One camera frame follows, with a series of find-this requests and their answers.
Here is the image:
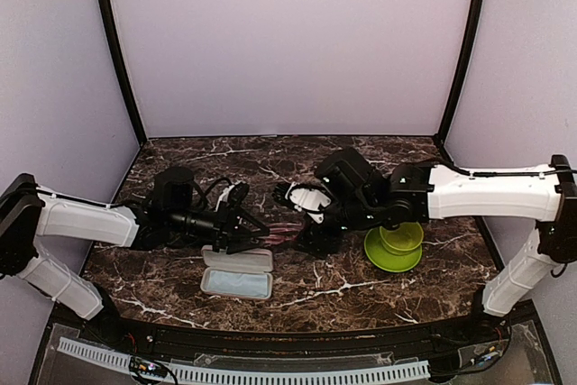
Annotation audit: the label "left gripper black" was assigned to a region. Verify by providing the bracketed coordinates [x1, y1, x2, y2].
[168, 200, 270, 254]

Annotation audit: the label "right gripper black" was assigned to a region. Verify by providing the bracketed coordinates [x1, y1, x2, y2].
[290, 197, 380, 260]

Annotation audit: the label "pink translucent sunglasses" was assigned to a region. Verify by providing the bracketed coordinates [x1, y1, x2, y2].
[261, 223, 304, 247]

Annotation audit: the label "pink glasses case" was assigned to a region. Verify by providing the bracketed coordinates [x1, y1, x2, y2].
[200, 245, 274, 300]

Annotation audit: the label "light blue cloth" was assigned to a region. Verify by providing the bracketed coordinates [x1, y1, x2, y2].
[201, 270, 270, 298]

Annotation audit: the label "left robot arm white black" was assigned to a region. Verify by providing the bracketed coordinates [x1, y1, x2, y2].
[1, 167, 270, 345]

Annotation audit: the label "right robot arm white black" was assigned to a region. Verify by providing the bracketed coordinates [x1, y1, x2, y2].
[282, 148, 576, 344]

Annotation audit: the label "green plate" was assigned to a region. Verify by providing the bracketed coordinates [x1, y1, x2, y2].
[364, 227, 423, 273]

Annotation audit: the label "green bowl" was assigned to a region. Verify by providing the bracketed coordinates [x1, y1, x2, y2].
[379, 222, 424, 256]

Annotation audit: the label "black front rail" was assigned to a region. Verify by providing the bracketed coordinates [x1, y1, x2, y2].
[80, 316, 509, 360]

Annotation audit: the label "white slotted cable duct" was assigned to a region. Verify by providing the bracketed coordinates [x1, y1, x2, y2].
[57, 337, 431, 384]

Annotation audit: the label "left black frame post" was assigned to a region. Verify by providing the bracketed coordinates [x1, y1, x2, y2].
[97, 0, 148, 146]

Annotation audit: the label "black frame post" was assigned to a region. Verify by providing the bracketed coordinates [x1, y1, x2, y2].
[97, 0, 148, 146]
[434, 0, 483, 147]

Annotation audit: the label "right black frame post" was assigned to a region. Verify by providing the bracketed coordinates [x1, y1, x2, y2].
[434, 0, 483, 147]

